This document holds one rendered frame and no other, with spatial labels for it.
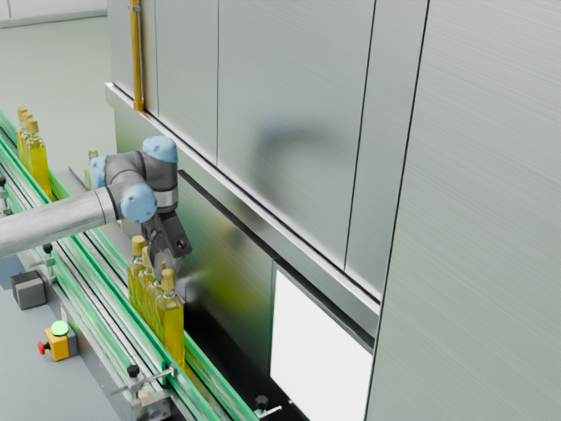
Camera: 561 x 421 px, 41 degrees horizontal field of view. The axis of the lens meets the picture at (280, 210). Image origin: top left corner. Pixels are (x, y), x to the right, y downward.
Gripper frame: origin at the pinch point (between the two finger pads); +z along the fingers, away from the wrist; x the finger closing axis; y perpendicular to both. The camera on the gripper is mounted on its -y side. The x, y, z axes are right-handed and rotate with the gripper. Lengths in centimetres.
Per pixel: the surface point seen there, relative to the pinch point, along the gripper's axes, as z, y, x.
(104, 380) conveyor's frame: 33.5, 8.1, 15.5
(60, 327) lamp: 29.9, 30.7, 19.2
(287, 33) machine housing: -65, -24, -15
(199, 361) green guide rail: 21.3, -10.1, -3.2
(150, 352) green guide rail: 20.5, -1.6, 6.3
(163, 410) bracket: 30.8, -12.0, 8.2
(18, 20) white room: 108, 583, -128
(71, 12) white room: 106, 583, -179
